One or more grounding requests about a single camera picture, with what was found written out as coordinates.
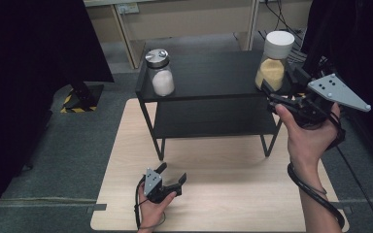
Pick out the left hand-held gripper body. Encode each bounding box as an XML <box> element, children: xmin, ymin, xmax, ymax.
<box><xmin>142</xmin><ymin>167</ymin><xmax>180</xmax><ymax>205</ymax></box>

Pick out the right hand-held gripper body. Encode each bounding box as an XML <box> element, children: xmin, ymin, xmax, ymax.
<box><xmin>266</xmin><ymin>73</ymin><xmax>372</xmax><ymax>129</ymax></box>

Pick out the glass jar with white lid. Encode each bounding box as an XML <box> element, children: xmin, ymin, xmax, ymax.
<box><xmin>254</xmin><ymin>30</ymin><xmax>296</xmax><ymax>92</ymax></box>

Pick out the black two-tier shelf rack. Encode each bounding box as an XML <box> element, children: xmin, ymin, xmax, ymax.
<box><xmin>135</xmin><ymin>39</ymin><xmax>299</xmax><ymax>162</ymax></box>

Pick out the glass jar with metal lid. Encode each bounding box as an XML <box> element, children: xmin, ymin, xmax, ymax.
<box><xmin>144</xmin><ymin>48</ymin><xmax>176</xmax><ymax>98</ymax></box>

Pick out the person's left hand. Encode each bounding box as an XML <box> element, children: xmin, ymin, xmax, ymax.
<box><xmin>137</xmin><ymin>190</ymin><xmax>178</xmax><ymax>233</ymax></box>

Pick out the person's right hand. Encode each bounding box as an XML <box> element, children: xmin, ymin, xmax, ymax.
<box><xmin>274</xmin><ymin>102</ymin><xmax>342</xmax><ymax>171</ymax></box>

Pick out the grey floor tape strip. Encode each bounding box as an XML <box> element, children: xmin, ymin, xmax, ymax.
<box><xmin>86</xmin><ymin>203</ymin><xmax>108</xmax><ymax>214</ymax></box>

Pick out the black curtain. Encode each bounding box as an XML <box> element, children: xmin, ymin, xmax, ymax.
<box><xmin>0</xmin><ymin>0</ymin><xmax>116</xmax><ymax>228</ymax></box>
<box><xmin>300</xmin><ymin>0</ymin><xmax>373</xmax><ymax>178</ymax></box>

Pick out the black cable bundle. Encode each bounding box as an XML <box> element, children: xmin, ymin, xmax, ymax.
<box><xmin>257</xmin><ymin>0</ymin><xmax>309</xmax><ymax>65</ymax></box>

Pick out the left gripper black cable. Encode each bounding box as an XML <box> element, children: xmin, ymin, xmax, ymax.
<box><xmin>134</xmin><ymin>175</ymin><xmax>167</xmax><ymax>230</ymax></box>

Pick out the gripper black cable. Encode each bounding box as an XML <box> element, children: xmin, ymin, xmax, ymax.
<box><xmin>287</xmin><ymin>110</ymin><xmax>348</xmax><ymax>230</ymax></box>
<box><xmin>134</xmin><ymin>175</ymin><xmax>167</xmax><ymax>230</ymax></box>

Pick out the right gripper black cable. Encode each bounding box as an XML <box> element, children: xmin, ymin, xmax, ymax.
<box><xmin>287</xmin><ymin>110</ymin><xmax>348</xmax><ymax>230</ymax></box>

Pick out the light wooden desk frame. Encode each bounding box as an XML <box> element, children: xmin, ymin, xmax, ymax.
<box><xmin>83</xmin><ymin>0</ymin><xmax>313</xmax><ymax>70</ymax></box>

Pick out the white wall socket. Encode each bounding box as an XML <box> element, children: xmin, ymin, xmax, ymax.
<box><xmin>116</xmin><ymin>2</ymin><xmax>141</xmax><ymax>16</ymax></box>

